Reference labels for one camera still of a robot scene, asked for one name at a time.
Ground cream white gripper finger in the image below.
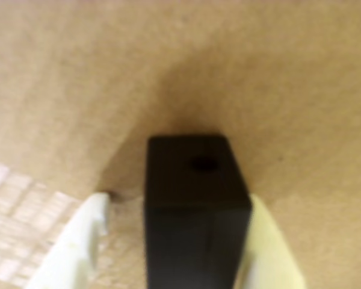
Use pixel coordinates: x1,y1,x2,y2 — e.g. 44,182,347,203
235,194,307,289
26,192,111,289

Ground black rectangular block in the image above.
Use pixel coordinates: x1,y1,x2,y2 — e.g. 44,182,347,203
143,134,253,289

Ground clear packing tape strip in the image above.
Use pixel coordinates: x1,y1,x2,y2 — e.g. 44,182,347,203
0,153,82,287

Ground brown cardboard sheet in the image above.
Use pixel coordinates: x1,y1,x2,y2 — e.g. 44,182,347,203
0,0,361,289

